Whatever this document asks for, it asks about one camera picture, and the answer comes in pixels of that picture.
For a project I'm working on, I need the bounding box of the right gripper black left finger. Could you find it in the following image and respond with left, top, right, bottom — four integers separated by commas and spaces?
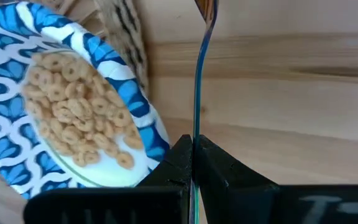
23, 134, 194, 224

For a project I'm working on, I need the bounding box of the blue patterned paper bowl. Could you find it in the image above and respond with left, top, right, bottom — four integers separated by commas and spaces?
0, 1, 172, 200

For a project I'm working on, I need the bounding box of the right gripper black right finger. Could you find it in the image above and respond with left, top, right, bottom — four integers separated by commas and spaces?
194, 134, 358, 224

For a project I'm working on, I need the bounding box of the iridescent metal spoon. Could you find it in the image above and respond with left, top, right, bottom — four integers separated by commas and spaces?
188, 0, 219, 224

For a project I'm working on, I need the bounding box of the cereal rings heap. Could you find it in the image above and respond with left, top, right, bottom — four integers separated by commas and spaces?
22, 52, 145, 170

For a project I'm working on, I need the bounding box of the round woven placemat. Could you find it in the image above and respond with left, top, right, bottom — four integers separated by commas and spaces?
0, 0, 150, 224

